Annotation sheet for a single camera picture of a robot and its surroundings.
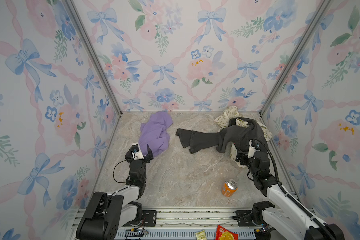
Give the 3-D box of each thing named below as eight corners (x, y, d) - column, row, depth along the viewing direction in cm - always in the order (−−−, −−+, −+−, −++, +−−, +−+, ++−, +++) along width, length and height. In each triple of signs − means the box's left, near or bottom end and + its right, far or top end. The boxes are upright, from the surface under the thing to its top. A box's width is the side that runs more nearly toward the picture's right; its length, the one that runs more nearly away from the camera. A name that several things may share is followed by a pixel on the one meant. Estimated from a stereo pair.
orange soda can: (222, 198, 82) (227, 192, 73) (220, 186, 86) (225, 179, 77) (232, 198, 82) (239, 192, 73) (230, 186, 86) (236, 179, 77)
